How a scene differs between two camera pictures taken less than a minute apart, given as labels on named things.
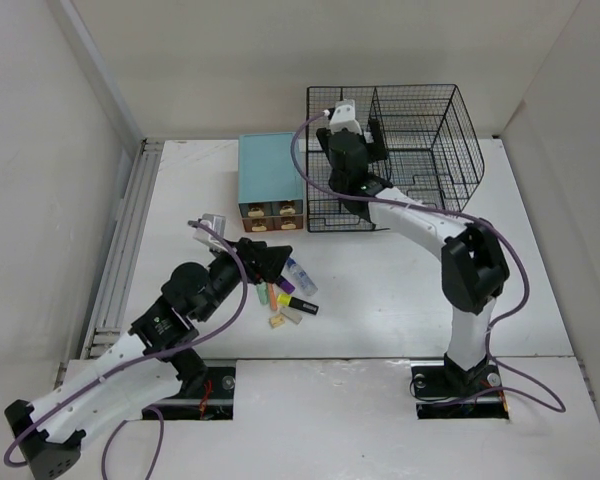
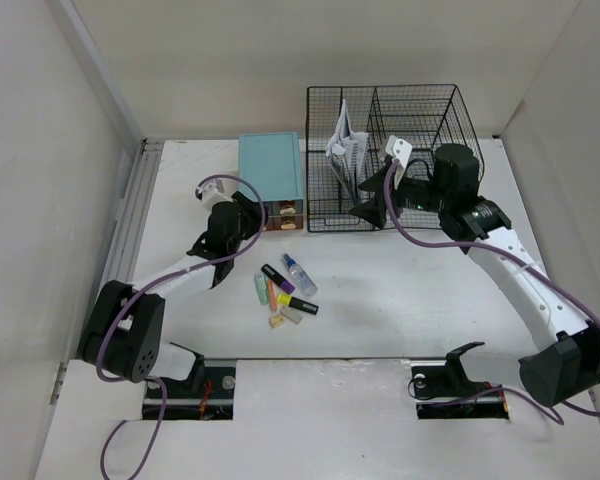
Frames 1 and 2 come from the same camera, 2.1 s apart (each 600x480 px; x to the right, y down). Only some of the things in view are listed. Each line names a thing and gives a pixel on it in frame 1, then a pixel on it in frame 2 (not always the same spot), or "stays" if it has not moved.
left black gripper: x=262 y=262 to x=252 y=214
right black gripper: x=376 y=150 to x=374 y=211
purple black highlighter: x=285 y=284 stays
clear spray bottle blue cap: x=305 y=282 stays
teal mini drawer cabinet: x=270 y=187 stays
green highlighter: x=263 y=291 stays
